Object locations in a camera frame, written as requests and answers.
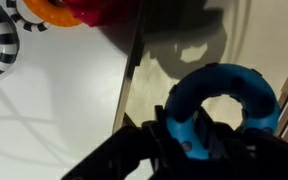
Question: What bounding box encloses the wooden slatted crate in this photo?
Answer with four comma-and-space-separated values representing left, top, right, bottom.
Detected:
111, 0, 288, 145

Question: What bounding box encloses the blue studded toy ring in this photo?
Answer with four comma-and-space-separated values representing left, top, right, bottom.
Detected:
163, 62, 282, 161

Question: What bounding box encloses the red knobby toy ring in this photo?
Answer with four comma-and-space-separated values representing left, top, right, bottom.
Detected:
61, 0, 142, 28

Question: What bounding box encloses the small black white striped ring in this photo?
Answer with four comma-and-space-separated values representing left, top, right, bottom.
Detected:
4, 0, 52, 34

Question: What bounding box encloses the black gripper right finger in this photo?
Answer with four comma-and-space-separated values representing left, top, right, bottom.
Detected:
193, 105, 227, 162

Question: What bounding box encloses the orange knobby toy ring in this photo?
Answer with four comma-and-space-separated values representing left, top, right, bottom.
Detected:
22, 0, 84, 28

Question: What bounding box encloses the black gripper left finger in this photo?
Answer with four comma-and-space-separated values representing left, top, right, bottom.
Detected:
148, 104, 172, 158

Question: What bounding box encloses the orange post striped base stacker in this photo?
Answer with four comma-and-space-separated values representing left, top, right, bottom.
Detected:
0, 0, 21, 82

